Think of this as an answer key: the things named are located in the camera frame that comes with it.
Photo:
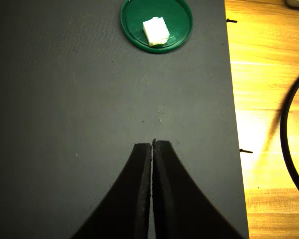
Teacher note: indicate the round green lid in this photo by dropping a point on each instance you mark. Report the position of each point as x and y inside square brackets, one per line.
[179, 25]

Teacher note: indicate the dark grey mat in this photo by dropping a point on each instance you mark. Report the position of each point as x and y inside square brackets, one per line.
[64, 99]

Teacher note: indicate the small white plastic terminal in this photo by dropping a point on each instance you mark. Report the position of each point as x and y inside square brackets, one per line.
[155, 31]

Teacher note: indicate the white rounded object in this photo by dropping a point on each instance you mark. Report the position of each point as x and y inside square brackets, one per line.
[297, 3]

